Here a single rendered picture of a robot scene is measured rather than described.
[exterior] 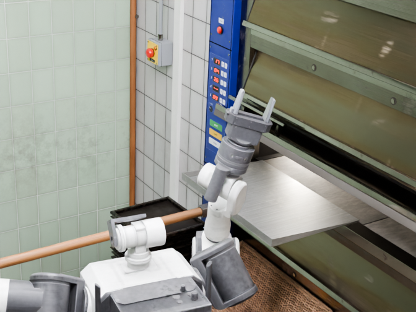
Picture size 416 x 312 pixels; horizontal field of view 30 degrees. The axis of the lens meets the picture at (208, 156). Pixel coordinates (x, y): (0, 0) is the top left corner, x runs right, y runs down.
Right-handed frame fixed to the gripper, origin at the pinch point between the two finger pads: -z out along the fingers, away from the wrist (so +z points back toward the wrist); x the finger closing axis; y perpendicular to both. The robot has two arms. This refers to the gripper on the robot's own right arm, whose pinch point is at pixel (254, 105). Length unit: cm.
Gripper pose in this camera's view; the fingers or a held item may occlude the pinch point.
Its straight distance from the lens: 195.3
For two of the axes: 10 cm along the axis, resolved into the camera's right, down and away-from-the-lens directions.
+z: -3.3, 8.7, 3.7
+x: -9.3, -2.4, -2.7
